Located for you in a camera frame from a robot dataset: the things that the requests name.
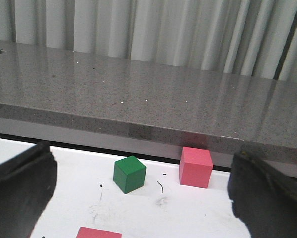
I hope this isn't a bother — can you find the pink cube block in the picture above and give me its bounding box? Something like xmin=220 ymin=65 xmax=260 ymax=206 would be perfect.
xmin=179 ymin=147 xmax=213 ymax=188

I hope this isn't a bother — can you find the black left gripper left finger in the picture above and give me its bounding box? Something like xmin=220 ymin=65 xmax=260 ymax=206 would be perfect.
xmin=0 ymin=141 xmax=57 ymax=238

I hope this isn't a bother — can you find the green block at left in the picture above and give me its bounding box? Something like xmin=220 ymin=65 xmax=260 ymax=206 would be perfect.
xmin=113 ymin=156 xmax=146 ymax=194

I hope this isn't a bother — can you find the grey stone counter shelf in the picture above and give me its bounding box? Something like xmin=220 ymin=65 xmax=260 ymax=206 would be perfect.
xmin=0 ymin=41 xmax=297 ymax=178

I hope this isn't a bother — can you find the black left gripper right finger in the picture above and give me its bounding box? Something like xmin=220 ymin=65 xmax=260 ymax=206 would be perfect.
xmin=227 ymin=151 xmax=297 ymax=238

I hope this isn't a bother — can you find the pink block near camera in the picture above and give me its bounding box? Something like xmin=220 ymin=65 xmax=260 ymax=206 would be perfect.
xmin=76 ymin=227 xmax=122 ymax=238

